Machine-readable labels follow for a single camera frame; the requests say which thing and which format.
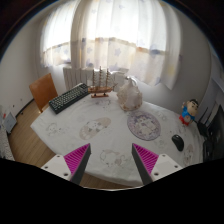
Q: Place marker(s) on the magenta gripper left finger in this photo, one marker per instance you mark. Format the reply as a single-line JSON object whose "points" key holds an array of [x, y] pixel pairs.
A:
{"points": [[70, 167]]}

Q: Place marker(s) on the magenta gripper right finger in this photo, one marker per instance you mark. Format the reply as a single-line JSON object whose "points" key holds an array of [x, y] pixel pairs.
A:
{"points": [[152, 167]]}

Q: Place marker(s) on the round purple mouse pad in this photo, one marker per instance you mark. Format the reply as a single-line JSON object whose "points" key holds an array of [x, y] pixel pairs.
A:
{"points": [[144, 125]]}

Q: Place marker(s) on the black computer mouse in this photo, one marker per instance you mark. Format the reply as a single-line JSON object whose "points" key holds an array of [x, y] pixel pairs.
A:
{"points": [[178, 141]]}

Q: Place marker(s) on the white patterned tablecloth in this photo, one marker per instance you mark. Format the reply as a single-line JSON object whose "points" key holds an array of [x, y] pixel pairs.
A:
{"points": [[101, 123]]}

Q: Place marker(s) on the black keyboard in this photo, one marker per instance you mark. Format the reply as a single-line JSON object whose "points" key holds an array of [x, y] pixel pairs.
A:
{"points": [[60, 103]]}

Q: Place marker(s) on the cartoon boy figurine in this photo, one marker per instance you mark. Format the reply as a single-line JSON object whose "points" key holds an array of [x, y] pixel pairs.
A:
{"points": [[189, 111]]}

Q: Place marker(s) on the wooden model sailing ship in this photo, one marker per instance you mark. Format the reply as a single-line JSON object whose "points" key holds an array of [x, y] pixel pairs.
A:
{"points": [[102, 83]]}

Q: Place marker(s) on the white box on floor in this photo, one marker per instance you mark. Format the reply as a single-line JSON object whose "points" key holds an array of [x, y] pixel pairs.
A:
{"points": [[9, 122]]}

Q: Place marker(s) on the brown wooden chair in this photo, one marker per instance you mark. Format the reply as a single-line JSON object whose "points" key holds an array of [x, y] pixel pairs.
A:
{"points": [[43, 90]]}

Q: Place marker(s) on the white radiator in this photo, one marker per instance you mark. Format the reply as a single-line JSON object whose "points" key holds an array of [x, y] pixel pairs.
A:
{"points": [[73, 77]]}

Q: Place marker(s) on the white star-patterned curtain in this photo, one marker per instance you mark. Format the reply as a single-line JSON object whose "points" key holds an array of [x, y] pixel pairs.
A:
{"points": [[141, 37]]}

